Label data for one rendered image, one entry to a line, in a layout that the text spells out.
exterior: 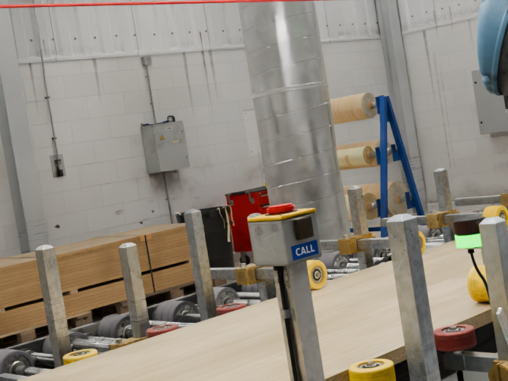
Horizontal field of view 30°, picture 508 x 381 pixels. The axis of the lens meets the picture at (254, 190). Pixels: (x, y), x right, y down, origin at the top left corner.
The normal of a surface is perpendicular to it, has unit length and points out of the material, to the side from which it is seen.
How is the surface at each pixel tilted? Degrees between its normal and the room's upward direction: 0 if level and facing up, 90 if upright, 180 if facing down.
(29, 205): 90
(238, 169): 90
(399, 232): 90
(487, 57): 111
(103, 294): 90
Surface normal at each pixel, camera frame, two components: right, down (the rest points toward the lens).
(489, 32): -0.53, 0.07
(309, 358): 0.67, -0.07
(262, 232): -0.73, 0.15
